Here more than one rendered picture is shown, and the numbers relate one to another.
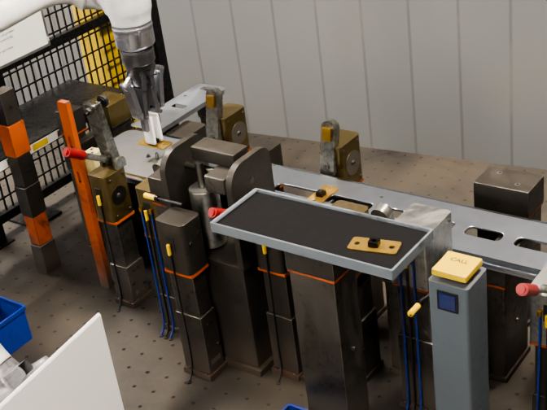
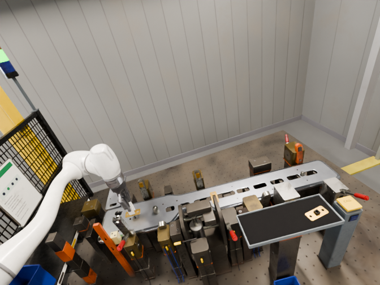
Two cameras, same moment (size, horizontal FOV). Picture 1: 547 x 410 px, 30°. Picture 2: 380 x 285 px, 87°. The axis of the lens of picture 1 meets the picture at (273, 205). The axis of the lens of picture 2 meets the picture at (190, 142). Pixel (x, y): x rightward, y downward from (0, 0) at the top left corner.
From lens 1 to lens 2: 143 cm
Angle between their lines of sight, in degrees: 35
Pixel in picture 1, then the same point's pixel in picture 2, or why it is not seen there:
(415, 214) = (281, 189)
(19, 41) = (30, 203)
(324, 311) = (293, 245)
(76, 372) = not seen: outside the picture
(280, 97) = not seen: hidden behind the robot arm
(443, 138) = (150, 156)
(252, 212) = (253, 228)
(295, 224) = (276, 222)
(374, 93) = (127, 152)
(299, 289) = (283, 244)
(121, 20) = (111, 175)
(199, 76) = not seen: hidden behind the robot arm
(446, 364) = (344, 236)
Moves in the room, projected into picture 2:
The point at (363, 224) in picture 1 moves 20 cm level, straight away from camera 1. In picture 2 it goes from (296, 206) to (253, 185)
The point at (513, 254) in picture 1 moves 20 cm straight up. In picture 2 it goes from (294, 183) to (298, 155)
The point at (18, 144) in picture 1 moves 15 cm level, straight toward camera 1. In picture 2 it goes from (70, 253) to (90, 266)
